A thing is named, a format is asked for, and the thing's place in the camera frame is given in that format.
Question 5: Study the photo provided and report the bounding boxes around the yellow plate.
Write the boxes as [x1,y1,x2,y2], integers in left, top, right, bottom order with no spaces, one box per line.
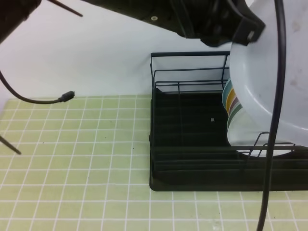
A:
[226,88,236,114]

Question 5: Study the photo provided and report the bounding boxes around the grey plate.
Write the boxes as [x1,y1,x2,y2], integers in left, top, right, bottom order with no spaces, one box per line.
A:
[230,0,308,146]

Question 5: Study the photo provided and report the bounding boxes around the white plate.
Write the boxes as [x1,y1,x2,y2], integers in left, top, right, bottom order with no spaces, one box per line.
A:
[227,108,292,157]

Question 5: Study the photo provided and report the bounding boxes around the blue plate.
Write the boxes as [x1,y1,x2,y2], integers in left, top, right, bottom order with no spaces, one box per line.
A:
[222,79,232,109]

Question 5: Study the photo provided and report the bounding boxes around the green plate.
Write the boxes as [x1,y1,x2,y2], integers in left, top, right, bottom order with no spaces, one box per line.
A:
[227,103,242,128]

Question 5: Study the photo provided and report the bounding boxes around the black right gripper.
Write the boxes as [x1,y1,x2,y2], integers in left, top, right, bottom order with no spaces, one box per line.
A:
[88,0,265,47]

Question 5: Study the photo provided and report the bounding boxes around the black drip tray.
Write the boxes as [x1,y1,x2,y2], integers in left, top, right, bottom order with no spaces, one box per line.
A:
[148,88,308,192]

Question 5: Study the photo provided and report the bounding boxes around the pink plate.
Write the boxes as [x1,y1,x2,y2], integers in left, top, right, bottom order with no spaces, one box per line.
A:
[228,97,239,115]

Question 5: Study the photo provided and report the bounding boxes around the black wire dish rack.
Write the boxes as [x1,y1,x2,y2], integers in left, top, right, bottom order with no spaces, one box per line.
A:
[149,51,308,173]

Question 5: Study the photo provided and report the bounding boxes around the black camera cable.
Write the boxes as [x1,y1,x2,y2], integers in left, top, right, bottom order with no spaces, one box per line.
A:
[0,0,287,231]

